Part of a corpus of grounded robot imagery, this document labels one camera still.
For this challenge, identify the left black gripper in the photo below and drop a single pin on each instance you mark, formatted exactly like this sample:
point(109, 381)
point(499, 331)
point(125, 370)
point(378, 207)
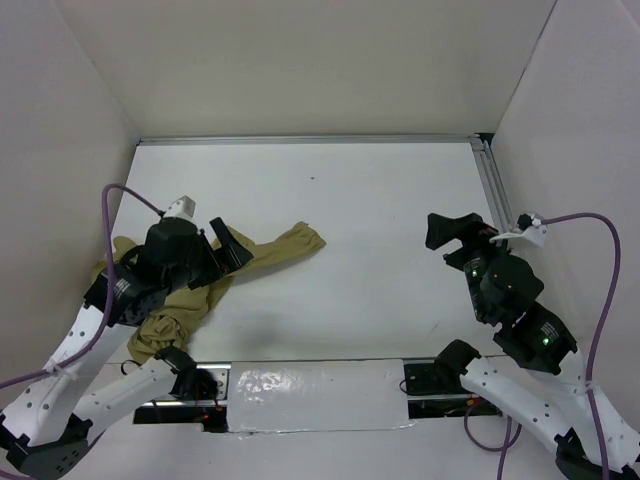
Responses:
point(235, 253)

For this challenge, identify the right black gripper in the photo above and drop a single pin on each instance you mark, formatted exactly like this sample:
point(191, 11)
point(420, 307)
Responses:
point(469, 225)

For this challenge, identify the khaki tan jacket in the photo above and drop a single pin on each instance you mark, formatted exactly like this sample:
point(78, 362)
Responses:
point(185, 310)

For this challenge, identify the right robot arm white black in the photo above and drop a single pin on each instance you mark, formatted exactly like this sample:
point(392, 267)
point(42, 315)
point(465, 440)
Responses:
point(575, 420)

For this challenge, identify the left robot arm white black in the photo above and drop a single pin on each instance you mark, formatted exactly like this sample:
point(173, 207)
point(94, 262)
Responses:
point(56, 420)

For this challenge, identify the white taped cover plate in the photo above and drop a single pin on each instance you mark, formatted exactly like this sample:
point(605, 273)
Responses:
point(325, 396)

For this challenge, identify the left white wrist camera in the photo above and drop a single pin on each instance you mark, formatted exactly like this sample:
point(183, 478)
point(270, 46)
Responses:
point(182, 208)

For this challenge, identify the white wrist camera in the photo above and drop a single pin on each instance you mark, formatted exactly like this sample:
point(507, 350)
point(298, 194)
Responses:
point(529, 232)
point(182, 208)

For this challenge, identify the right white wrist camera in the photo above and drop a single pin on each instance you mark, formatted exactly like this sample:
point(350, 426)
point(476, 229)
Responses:
point(529, 232)

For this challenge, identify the aluminium frame rail right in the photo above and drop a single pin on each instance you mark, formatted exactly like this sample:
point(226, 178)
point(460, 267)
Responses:
point(495, 192)

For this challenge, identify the aluminium frame rail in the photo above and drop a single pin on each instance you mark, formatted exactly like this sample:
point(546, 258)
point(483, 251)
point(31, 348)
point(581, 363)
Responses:
point(495, 192)
point(307, 139)

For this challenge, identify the aluminium frame rail back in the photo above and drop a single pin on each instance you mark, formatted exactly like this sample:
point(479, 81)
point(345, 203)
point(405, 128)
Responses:
point(307, 139)

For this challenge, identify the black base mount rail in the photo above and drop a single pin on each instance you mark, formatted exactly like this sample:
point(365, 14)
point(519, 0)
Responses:
point(430, 394)

